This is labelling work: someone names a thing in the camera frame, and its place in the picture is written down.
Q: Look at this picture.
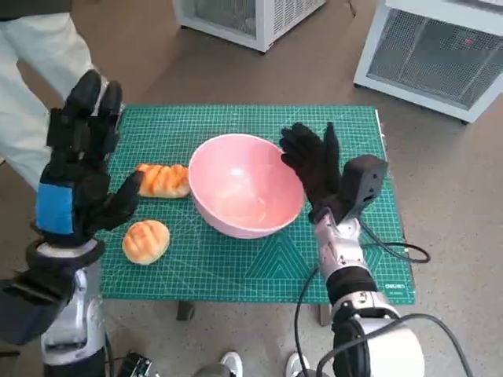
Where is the bare black left hand, blue tape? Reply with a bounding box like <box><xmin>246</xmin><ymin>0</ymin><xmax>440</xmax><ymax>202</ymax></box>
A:
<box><xmin>30</xmin><ymin>69</ymin><xmax>145</xmax><ymax>247</ymax></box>

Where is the black knitted gloved right hand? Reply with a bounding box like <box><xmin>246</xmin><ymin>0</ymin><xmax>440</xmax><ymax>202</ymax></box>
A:
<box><xmin>278</xmin><ymin>121</ymin><xmax>342</xmax><ymax>225</ymax></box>

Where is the pink bowl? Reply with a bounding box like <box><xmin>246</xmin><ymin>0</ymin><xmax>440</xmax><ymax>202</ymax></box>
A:
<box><xmin>187</xmin><ymin>133</ymin><xmax>307</xmax><ymax>240</ymax></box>

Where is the long striped toy bread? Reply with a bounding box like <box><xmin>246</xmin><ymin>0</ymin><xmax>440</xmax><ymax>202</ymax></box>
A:
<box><xmin>135</xmin><ymin>163</ymin><xmax>192</xmax><ymax>199</ymax></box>

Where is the round toy bread bun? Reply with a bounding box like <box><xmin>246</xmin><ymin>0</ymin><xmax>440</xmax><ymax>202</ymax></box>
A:
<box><xmin>122</xmin><ymin>219</ymin><xmax>171</xmax><ymax>266</ymax></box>

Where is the green cutting mat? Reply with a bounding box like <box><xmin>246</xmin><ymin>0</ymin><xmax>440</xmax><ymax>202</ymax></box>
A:
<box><xmin>96</xmin><ymin>104</ymin><xmax>417</xmax><ymax>306</ymax></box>

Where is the dark table leg foot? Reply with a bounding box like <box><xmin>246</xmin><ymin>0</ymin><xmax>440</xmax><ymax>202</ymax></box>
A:
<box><xmin>318</xmin><ymin>304</ymin><xmax>335</xmax><ymax>327</ymax></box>
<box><xmin>175</xmin><ymin>301</ymin><xmax>196</xmax><ymax>321</ymax></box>

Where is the white louvred cabinet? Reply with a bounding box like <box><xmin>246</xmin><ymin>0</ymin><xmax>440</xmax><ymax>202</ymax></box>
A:
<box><xmin>173</xmin><ymin>0</ymin><xmax>327</xmax><ymax>52</ymax></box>

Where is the large white mesh cabinet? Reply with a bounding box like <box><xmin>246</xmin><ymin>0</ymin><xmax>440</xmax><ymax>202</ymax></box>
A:
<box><xmin>352</xmin><ymin>0</ymin><xmax>503</xmax><ymax>126</ymax></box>

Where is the black device with connectors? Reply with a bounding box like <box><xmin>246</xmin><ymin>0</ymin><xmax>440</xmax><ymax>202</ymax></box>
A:
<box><xmin>117</xmin><ymin>352</ymin><xmax>154</xmax><ymax>377</ymax></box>

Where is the white shoe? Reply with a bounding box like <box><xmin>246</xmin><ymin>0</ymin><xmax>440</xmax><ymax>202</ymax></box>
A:
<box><xmin>219</xmin><ymin>351</ymin><xmax>244</xmax><ymax>377</ymax></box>
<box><xmin>285</xmin><ymin>352</ymin><xmax>311</xmax><ymax>377</ymax></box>

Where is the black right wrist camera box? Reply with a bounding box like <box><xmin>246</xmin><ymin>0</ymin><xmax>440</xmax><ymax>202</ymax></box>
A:
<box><xmin>338</xmin><ymin>154</ymin><xmax>389</xmax><ymax>225</ymax></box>

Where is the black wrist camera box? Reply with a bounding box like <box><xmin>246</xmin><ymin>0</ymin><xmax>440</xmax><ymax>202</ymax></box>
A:
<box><xmin>338</xmin><ymin>154</ymin><xmax>389</xmax><ymax>225</ymax></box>
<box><xmin>0</xmin><ymin>266</ymin><xmax>75</xmax><ymax>346</ymax></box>

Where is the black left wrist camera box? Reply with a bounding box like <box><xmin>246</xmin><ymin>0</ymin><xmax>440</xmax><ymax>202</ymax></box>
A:
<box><xmin>0</xmin><ymin>266</ymin><xmax>75</xmax><ymax>346</ymax></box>

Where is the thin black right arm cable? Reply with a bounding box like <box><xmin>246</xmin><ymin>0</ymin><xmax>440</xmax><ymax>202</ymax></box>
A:
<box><xmin>293</xmin><ymin>225</ymin><xmax>432</xmax><ymax>377</ymax></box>

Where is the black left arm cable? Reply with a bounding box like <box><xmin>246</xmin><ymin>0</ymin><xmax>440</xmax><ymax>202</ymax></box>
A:
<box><xmin>102</xmin><ymin>329</ymin><xmax>119</xmax><ymax>377</ymax></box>

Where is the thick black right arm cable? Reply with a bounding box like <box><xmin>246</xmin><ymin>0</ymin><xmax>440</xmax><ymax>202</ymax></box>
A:
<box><xmin>318</xmin><ymin>313</ymin><xmax>479</xmax><ymax>377</ymax></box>

